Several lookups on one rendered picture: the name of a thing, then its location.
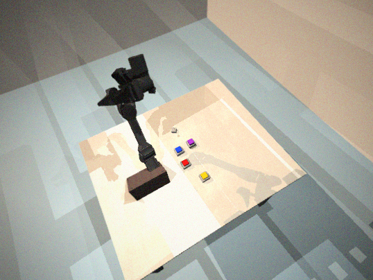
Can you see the yellow button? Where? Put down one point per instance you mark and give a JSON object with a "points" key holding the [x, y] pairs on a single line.
{"points": [[204, 176]]}

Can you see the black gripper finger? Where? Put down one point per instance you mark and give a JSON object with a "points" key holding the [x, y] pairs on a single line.
{"points": [[125, 96], [106, 99]]}

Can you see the red button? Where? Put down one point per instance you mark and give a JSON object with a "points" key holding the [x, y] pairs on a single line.
{"points": [[185, 163]]}

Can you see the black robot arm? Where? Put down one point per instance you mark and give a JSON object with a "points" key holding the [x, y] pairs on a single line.
{"points": [[128, 111]]}

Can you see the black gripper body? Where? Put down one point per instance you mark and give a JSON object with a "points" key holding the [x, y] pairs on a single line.
{"points": [[137, 90]]}

